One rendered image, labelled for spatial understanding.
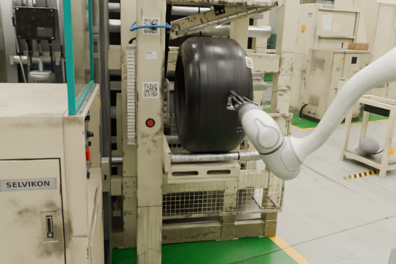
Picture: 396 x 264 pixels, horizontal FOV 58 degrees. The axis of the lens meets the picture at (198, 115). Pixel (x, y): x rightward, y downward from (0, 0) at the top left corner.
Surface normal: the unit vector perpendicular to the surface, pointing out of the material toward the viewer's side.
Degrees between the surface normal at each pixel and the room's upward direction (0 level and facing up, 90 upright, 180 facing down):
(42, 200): 90
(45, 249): 90
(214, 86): 72
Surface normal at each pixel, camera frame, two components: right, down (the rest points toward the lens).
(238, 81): 0.19, -0.15
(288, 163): 0.02, 0.44
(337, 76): 0.44, 0.23
